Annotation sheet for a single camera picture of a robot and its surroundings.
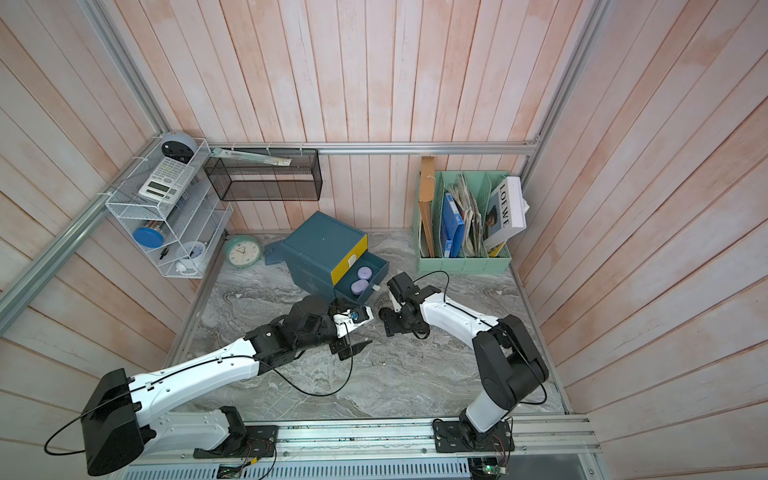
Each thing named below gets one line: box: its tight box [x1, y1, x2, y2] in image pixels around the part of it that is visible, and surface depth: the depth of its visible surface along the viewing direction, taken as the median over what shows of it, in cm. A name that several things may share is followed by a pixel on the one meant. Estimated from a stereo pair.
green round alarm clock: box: [226, 235, 263, 269], surface depth 107 cm
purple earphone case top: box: [357, 266, 373, 280], surface depth 97 cm
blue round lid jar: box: [132, 220, 165, 249], surface depth 79 cm
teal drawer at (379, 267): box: [334, 250, 390, 304], surface depth 95 cm
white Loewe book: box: [483, 176, 527, 250], surface depth 92 cm
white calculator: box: [138, 157, 195, 204], surface depth 79 cm
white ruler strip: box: [210, 148, 292, 167], surface depth 93 cm
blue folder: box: [442, 192, 464, 257], surface depth 100 cm
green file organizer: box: [416, 170, 512, 274], surface depth 104 cm
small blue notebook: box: [264, 240, 286, 265], surface depth 113 cm
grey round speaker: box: [161, 131, 198, 165], surface depth 84 cm
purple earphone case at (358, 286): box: [351, 279, 370, 295], surface depth 94 cm
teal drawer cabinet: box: [282, 211, 389, 305], surface depth 90 cm
